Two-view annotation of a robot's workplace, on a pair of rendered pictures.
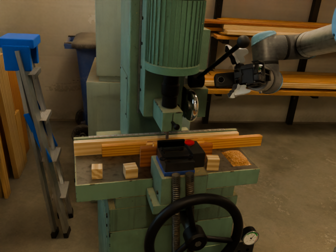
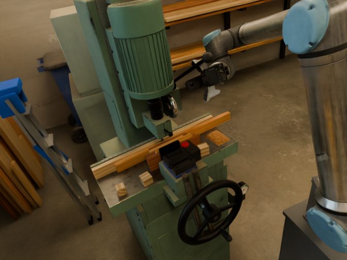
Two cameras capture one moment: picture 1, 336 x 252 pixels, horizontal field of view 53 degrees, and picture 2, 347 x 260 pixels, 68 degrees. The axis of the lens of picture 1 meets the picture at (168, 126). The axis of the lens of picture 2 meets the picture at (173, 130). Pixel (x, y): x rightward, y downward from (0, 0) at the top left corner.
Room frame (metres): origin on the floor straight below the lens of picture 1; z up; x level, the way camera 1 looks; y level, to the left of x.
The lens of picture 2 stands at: (0.15, 0.07, 1.60)
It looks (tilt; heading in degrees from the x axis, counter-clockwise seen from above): 34 degrees down; 352
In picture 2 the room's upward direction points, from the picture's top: 10 degrees counter-clockwise
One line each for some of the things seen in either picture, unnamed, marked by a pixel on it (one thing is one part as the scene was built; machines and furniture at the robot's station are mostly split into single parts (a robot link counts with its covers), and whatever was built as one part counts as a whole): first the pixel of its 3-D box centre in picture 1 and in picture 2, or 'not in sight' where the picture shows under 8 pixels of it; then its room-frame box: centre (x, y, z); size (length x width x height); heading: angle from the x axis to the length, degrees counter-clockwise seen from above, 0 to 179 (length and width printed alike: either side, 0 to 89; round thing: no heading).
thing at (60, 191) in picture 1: (41, 142); (55, 161); (1.65, 0.69, 0.58); 0.27 x 0.25 x 1.16; 99
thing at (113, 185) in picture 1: (169, 174); (174, 168); (0.95, -0.02, 0.87); 0.61 x 0.30 x 0.06; 107
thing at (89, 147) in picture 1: (161, 142); (158, 144); (1.07, 0.02, 0.93); 0.60 x 0.02 x 0.05; 107
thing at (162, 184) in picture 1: (177, 177); (183, 172); (0.87, -0.04, 0.92); 0.15 x 0.13 x 0.09; 107
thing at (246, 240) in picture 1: (248, 236); (240, 189); (0.93, -0.31, 0.65); 0.06 x 0.04 x 0.08; 107
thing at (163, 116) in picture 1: (167, 116); (157, 124); (1.07, 0.00, 1.03); 0.14 x 0.07 x 0.09; 17
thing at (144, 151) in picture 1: (176, 154); (175, 152); (0.97, -0.04, 0.93); 0.25 x 0.01 x 0.07; 107
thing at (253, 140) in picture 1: (186, 144); (177, 139); (1.08, -0.07, 0.92); 0.60 x 0.02 x 0.04; 107
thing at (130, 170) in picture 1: (130, 170); (146, 179); (0.88, 0.11, 0.92); 0.04 x 0.04 x 0.03; 20
